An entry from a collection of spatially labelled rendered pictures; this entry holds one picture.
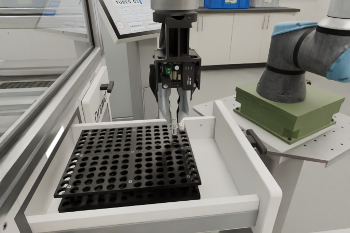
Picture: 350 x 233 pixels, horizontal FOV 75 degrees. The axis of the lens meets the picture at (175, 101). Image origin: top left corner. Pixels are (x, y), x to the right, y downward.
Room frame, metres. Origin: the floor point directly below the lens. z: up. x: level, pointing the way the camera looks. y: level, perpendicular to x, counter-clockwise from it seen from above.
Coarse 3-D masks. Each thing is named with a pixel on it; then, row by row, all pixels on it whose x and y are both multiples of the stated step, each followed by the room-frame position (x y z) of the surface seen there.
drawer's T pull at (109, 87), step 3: (111, 81) 0.67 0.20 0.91; (102, 84) 0.65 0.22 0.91; (105, 84) 0.65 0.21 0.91; (108, 84) 0.65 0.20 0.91; (111, 84) 0.65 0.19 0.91; (99, 87) 0.63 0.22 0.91; (102, 87) 0.63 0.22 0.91; (105, 87) 0.63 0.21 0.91; (108, 87) 0.62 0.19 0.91; (111, 87) 0.63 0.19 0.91; (108, 90) 0.61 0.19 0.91; (111, 90) 0.62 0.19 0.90
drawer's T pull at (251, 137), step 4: (248, 132) 0.39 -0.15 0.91; (252, 132) 0.39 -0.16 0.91; (248, 136) 0.38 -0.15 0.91; (252, 136) 0.38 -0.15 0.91; (256, 136) 0.37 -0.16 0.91; (248, 140) 0.36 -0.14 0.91; (252, 140) 0.36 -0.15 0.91; (256, 140) 0.36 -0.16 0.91; (260, 140) 0.36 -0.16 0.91; (252, 144) 0.35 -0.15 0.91; (256, 144) 0.35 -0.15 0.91; (260, 144) 0.35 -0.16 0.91; (256, 148) 0.35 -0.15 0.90; (260, 148) 0.34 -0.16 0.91; (264, 148) 0.34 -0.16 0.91; (260, 152) 0.33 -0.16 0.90; (264, 152) 0.33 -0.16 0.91
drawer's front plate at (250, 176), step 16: (224, 112) 0.44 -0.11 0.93; (224, 128) 0.41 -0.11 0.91; (224, 144) 0.40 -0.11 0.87; (240, 144) 0.33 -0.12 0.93; (224, 160) 0.39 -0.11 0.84; (240, 160) 0.32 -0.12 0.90; (256, 160) 0.29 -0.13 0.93; (240, 176) 0.31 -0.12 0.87; (256, 176) 0.26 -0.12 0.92; (240, 192) 0.30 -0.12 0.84; (256, 192) 0.25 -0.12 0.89; (272, 192) 0.22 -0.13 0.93; (272, 208) 0.22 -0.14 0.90; (256, 224) 0.23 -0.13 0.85; (272, 224) 0.22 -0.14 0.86
